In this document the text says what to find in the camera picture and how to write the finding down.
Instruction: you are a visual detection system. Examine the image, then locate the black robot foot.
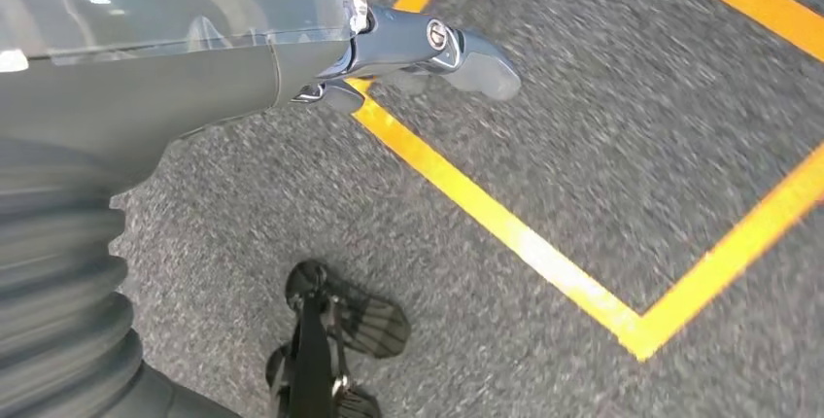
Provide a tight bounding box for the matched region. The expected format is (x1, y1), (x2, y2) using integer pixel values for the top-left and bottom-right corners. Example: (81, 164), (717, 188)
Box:
(264, 259), (413, 418)

